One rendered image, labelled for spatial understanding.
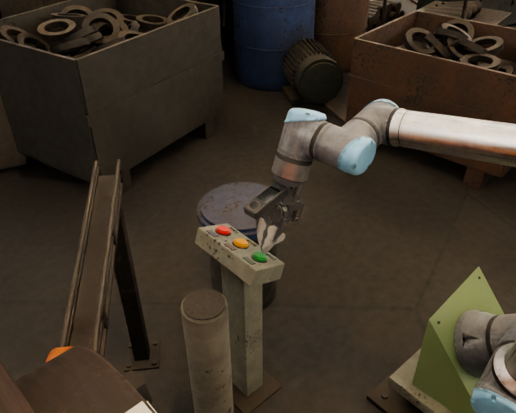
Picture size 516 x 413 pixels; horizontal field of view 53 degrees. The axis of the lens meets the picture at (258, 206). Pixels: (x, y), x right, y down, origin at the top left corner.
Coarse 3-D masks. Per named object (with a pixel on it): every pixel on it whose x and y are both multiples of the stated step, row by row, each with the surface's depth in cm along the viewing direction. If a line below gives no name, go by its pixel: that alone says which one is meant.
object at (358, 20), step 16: (320, 0) 370; (336, 0) 368; (352, 0) 371; (368, 0) 384; (320, 16) 376; (336, 16) 375; (352, 16) 378; (320, 32) 383; (336, 32) 381; (352, 32) 385; (336, 48) 388; (352, 48) 393
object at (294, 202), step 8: (288, 184) 125; (296, 184) 125; (304, 184) 131; (288, 192) 128; (296, 192) 130; (288, 200) 130; (296, 200) 131; (272, 208) 128; (280, 208) 126; (288, 208) 128; (296, 208) 130; (264, 216) 131; (272, 216) 129; (280, 216) 127; (288, 216) 131
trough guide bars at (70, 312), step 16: (96, 160) 145; (96, 176) 143; (112, 192) 135; (112, 208) 130; (112, 224) 126; (80, 240) 121; (112, 240) 124; (80, 256) 118; (80, 272) 117; (64, 320) 104; (96, 320) 104; (64, 336) 101; (96, 336) 101
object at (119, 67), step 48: (96, 0) 311; (144, 0) 310; (0, 48) 241; (48, 48) 261; (96, 48) 248; (144, 48) 247; (192, 48) 276; (48, 96) 238; (96, 96) 231; (144, 96) 256; (192, 96) 289; (48, 144) 259; (96, 144) 240; (144, 144) 268
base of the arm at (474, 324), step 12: (468, 312) 149; (480, 312) 148; (456, 324) 147; (468, 324) 145; (480, 324) 143; (456, 336) 145; (468, 336) 143; (480, 336) 141; (456, 348) 145; (468, 348) 142; (480, 348) 140; (468, 360) 143; (480, 360) 141; (468, 372) 145; (480, 372) 143
